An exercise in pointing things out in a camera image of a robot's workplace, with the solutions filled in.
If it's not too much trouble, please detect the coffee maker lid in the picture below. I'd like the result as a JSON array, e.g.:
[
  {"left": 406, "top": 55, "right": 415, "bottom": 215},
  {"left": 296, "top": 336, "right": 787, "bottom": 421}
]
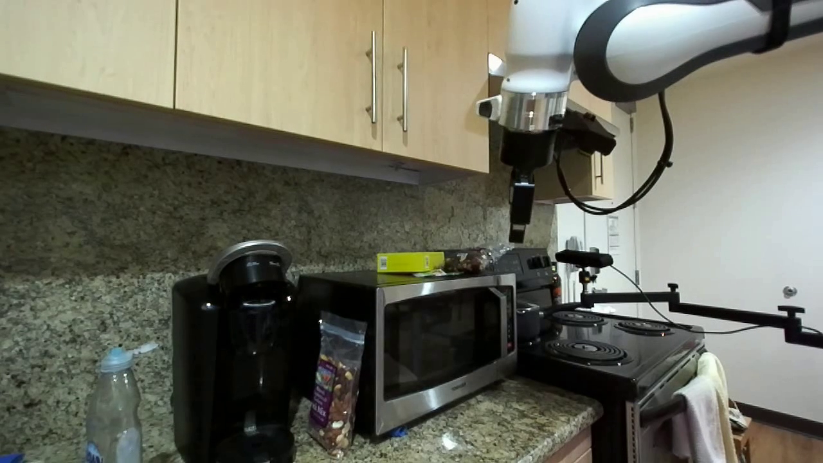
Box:
[{"left": 206, "top": 240, "right": 294, "bottom": 286}]

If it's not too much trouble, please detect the black coffee maker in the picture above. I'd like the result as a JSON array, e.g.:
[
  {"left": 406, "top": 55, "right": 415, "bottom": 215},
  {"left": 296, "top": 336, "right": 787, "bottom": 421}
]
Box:
[{"left": 171, "top": 240, "right": 300, "bottom": 463}]

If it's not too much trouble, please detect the wooden cabinet door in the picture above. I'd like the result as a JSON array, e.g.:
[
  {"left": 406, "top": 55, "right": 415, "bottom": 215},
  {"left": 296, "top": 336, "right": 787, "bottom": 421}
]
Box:
[
  {"left": 175, "top": 0, "right": 385, "bottom": 152},
  {"left": 0, "top": 0, "right": 177, "bottom": 109},
  {"left": 383, "top": 0, "right": 491, "bottom": 174}
]

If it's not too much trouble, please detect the clear bag of snacks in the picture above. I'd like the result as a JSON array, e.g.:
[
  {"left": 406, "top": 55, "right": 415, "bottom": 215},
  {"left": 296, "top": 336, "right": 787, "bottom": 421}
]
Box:
[{"left": 443, "top": 246, "right": 497, "bottom": 275}]

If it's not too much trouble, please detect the yellow flat box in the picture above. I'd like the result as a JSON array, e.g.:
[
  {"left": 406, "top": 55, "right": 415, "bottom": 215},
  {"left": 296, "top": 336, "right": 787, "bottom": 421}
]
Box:
[{"left": 376, "top": 251, "right": 446, "bottom": 275}]

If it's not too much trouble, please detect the dark pot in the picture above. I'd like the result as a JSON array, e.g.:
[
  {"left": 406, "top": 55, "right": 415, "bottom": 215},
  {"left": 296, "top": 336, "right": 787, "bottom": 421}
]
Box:
[{"left": 516, "top": 302, "right": 548, "bottom": 342}]

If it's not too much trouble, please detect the stove burner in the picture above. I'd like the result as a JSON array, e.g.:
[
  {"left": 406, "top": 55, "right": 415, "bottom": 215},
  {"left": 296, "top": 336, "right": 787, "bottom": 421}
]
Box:
[
  {"left": 545, "top": 338, "right": 635, "bottom": 367},
  {"left": 613, "top": 319, "right": 673, "bottom": 337},
  {"left": 549, "top": 310, "right": 606, "bottom": 327}
]

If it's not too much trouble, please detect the microwave door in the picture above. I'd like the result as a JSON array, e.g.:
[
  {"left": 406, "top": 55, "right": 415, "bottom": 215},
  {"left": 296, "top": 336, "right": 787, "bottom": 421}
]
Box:
[{"left": 375, "top": 275, "right": 519, "bottom": 437}]

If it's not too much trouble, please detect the stainless steel microwave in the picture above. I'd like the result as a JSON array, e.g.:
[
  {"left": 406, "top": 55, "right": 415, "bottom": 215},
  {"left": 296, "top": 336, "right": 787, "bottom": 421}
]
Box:
[{"left": 296, "top": 268, "right": 519, "bottom": 439}]

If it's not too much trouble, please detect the black electric stove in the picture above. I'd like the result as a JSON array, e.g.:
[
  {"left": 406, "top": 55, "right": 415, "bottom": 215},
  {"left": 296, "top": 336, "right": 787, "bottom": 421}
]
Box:
[{"left": 507, "top": 248, "right": 708, "bottom": 463}]

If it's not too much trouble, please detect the pale yellow towel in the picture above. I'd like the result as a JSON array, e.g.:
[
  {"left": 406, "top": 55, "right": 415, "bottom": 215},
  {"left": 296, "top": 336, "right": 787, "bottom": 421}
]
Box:
[{"left": 697, "top": 352, "right": 740, "bottom": 463}]

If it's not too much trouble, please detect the clear bag of mixed nuts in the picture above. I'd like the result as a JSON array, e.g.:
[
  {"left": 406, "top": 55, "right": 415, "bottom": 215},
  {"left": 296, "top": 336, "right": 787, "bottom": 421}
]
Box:
[{"left": 307, "top": 311, "right": 368, "bottom": 459}]

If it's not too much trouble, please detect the white towel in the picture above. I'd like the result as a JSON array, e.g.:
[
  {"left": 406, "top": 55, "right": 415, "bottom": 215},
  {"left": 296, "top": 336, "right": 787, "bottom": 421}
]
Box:
[{"left": 669, "top": 375, "right": 728, "bottom": 463}]

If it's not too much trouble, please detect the clear plastic water bottle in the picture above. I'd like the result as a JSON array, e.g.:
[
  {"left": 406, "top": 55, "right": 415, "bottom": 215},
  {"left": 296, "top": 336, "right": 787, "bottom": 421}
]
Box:
[{"left": 85, "top": 341, "right": 159, "bottom": 463}]

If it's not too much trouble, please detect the small wooden wall cabinet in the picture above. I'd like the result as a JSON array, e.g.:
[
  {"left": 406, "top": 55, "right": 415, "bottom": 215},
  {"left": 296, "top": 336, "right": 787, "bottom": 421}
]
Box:
[{"left": 532, "top": 96, "right": 619, "bottom": 204}]

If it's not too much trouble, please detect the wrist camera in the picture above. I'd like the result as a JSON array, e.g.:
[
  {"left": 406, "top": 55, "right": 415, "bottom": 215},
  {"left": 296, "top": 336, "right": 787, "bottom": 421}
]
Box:
[{"left": 558, "top": 108, "right": 617, "bottom": 157}]

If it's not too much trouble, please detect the silver cabinet door handle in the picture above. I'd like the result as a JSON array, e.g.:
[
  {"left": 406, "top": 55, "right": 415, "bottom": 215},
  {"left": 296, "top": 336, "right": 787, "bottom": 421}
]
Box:
[
  {"left": 396, "top": 46, "right": 410, "bottom": 133},
  {"left": 365, "top": 30, "right": 379, "bottom": 125}
]

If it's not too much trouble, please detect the microwave door handle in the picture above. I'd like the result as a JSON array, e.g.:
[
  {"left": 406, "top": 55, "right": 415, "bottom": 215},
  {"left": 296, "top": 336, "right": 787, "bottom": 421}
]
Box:
[{"left": 489, "top": 287, "right": 516, "bottom": 375}]

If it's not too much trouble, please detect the camera on mount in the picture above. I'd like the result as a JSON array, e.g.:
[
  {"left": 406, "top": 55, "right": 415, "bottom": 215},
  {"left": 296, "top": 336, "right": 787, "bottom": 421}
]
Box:
[{"left": 554, "top": 249, "right": 823, "bottom": 350}]

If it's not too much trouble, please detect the black cable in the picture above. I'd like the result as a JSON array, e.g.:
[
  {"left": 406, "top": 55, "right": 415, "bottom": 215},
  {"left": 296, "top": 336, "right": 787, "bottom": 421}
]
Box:
[{"left": 610, "top": 264, "right": 823, "bottom": 336}]

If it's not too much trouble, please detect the oven door handle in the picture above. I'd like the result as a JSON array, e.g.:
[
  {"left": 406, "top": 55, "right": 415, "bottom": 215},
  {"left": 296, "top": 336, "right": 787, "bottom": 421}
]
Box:
[{"left": 639, "top": 394, "right": 690, "bottom": 426}]

